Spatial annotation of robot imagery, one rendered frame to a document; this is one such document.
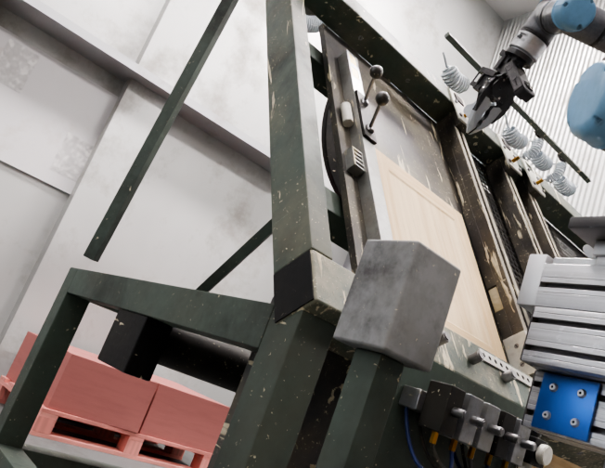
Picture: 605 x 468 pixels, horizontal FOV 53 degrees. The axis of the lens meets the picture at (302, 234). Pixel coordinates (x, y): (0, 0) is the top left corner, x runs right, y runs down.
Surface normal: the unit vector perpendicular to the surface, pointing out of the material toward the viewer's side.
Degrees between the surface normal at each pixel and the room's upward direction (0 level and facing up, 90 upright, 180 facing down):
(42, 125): 90
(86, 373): 90
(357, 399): 90
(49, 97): 90
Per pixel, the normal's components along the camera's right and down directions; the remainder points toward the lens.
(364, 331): -0.72, -0.43
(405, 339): 0.61, 0.01
